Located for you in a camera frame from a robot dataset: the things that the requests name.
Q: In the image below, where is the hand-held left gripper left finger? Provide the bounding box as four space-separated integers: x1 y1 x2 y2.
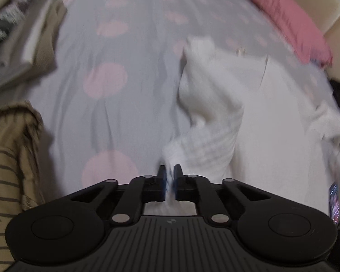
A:
69 164 168 228

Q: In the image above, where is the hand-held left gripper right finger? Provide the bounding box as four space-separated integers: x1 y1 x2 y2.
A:
173 164 272 228

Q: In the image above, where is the white crinkled garment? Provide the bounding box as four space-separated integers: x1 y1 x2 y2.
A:
161 34 340 216

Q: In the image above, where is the grey pink-dotted bed sheet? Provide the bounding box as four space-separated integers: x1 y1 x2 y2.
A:
25 0 340 204

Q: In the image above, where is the tan striped garment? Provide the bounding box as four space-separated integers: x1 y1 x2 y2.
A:
0 100 54 272

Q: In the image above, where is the colourful printed box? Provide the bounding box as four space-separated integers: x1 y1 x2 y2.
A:
329 181 340 224

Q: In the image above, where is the light grey folded garment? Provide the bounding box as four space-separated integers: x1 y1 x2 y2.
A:
0 0 57 92

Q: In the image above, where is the pink pillow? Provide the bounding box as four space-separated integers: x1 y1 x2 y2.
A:
234 0 333 67

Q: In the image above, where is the dark floral folded garment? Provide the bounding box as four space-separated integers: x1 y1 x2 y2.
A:
0 0 49 50

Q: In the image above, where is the cream padded headboard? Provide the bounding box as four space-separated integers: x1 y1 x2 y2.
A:
258 0 340 83

